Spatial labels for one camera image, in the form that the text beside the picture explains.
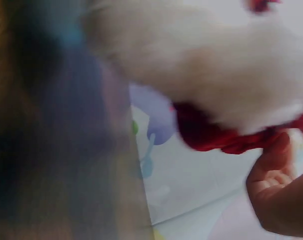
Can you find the person's right hand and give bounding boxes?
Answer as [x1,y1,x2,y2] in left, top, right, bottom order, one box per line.
[245,128,303,239]

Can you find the red and white fluffy item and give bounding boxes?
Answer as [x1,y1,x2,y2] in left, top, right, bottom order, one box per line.
[81,0,303,155]

